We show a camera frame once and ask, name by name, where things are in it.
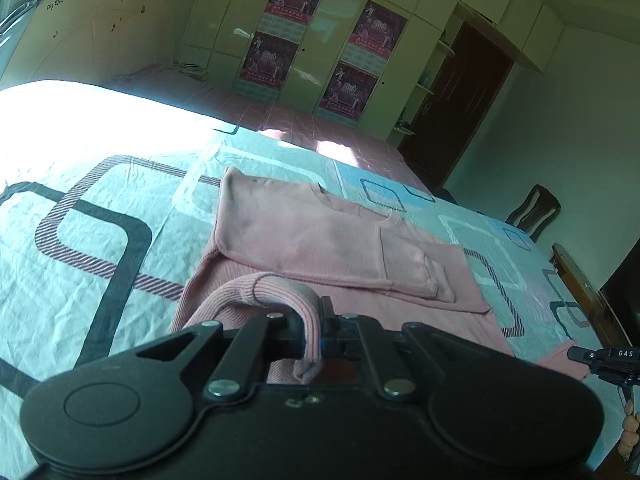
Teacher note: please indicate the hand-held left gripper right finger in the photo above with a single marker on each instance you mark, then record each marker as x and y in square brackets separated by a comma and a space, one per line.
[331, 340]

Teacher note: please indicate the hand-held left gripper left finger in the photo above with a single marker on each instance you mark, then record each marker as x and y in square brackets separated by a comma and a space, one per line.
[285, 342]

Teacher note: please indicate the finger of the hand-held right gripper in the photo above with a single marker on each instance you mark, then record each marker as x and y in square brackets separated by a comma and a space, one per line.
[580, 354]

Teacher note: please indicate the pink long-sleeve sweater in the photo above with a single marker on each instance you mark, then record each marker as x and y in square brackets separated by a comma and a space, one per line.
[320, 240]

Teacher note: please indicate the person's right hand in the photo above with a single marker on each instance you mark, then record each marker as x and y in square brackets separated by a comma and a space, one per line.
[631, 430]

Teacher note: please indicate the dark furniture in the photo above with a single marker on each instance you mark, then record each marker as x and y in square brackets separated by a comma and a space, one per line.
[625, 300]

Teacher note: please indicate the brown wooden bed footboard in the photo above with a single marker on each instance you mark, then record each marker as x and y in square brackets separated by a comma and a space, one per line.
[585, 290]

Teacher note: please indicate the dark wooden chair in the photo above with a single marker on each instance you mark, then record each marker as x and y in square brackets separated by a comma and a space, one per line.
[535, 212]

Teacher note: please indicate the blue patterned bedsheet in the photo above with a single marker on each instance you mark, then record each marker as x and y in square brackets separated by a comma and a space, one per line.
[90, 195]

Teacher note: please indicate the dark brown door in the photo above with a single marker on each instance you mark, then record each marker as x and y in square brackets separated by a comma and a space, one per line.
[457, 110]

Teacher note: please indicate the white corner shelves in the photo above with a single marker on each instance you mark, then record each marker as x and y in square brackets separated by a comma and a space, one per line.
[425, 85]

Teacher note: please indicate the pale green wardrobe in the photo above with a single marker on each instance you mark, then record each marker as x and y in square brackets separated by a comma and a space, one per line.
[320, 25]

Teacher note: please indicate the beige wooden headboard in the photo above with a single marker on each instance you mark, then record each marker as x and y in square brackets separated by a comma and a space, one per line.
[85, 30]

